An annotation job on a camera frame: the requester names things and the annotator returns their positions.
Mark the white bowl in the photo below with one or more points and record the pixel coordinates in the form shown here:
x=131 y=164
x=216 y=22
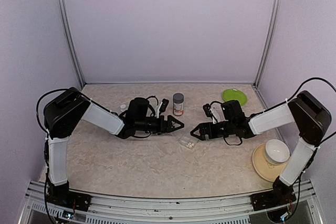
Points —
x=276 y=151

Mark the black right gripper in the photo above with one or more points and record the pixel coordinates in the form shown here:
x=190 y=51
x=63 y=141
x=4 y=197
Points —
x=202 y=126

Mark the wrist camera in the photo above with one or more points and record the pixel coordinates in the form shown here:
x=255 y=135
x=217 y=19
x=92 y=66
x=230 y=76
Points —
x=211 y=112
x=161 y=107

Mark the green plate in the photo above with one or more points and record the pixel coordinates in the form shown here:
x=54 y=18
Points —
x=234 y=94

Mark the small white-capped pill bottle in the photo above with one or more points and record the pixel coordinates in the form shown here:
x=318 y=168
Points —
x=123 y=107

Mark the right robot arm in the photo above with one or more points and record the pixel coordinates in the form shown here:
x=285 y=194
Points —
x=311 y=117

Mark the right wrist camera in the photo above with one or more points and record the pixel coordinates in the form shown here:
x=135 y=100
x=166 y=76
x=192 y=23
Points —
x=211 y=112

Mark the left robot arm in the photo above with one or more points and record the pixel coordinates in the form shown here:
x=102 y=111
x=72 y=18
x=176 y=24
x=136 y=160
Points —
x=70 y=108

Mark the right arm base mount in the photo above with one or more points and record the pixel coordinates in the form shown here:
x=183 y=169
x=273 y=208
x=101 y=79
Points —
x=280 y=194

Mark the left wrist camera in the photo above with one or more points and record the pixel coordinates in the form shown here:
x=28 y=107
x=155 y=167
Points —
x=161 y=107

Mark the aluminium frame post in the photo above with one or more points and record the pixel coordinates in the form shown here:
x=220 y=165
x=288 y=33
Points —
x=268 y=42
x=70 y=43

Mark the clear plastic pill organizer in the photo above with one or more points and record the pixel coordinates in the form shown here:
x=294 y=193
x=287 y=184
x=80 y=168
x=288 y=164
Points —
x=187 y=141

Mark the front aluminium rail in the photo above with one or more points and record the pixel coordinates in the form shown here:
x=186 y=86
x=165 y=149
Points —
x=238 y=208

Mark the left aluminium frame post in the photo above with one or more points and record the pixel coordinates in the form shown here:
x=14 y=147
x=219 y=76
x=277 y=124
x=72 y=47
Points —
x=70 y=43

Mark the right aluminium frame post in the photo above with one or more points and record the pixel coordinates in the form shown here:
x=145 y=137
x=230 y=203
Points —
x=268 y=42

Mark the beige plate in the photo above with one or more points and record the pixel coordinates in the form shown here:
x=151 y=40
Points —
x=266 y=170

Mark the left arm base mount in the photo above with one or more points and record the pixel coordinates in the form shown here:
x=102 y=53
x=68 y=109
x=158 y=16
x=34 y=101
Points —
x=62 y=196

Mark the white round tablets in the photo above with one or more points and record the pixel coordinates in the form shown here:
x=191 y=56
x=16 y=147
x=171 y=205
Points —
x=190 y=145

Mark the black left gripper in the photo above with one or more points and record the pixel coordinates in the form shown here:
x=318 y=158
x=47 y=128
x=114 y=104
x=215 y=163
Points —
x=163 y=129

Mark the orange grey-capped pill bottle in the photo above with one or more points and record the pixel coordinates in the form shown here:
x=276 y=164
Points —
x=178 y=104

